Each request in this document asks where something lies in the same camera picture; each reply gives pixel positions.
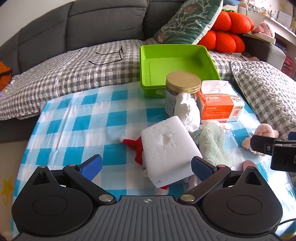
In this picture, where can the white desk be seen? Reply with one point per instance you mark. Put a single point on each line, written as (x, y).
(283, 30)

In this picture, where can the plush toy with red hat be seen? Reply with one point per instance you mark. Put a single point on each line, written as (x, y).
(136, 146)

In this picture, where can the red lobed plush cushion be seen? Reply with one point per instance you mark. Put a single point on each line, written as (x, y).
(222, 41)
(235, 22)

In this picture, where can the pale green towel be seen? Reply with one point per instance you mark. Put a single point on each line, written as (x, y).
(212, 143)

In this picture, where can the green cushion with branch print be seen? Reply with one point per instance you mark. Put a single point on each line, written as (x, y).
(189, 20)

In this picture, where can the pink plush toy on board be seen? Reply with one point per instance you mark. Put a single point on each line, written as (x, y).
(264, 29)

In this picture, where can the white foam block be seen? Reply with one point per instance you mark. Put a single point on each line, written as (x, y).
(166, 150)

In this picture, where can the orange and white tissue pack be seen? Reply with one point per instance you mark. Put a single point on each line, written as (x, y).
(219, 106)

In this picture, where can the pink basket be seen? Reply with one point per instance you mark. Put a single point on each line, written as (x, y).
(288, 66)

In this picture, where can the grey sofa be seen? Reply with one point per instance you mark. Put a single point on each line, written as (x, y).
(81, 23)

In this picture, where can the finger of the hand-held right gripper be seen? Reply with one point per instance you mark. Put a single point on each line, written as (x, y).
(260, 144)

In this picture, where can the pink plush toy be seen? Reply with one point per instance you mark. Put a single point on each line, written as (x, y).
(263, 132)
(264, 29)

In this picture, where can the glass jar with gold lid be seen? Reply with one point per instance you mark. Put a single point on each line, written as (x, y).
(182, 85)

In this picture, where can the blue and white checked cloth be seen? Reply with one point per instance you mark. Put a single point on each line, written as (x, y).
(74, 120)

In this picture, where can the green plastic bin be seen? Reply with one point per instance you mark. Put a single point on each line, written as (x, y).
(175, 62)

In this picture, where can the white cotton glove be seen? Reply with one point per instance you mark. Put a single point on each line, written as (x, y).
(188, 111)

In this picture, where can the grey checked blanket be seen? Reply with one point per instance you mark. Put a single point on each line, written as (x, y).
(69, 74)

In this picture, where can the black-rimmed eyeglasses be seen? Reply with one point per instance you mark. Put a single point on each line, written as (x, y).
(116, 58)

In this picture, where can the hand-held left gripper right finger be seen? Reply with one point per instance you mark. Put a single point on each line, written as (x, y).
(201, 167)

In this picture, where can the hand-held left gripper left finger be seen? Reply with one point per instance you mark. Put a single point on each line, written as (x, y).
(91, 166)

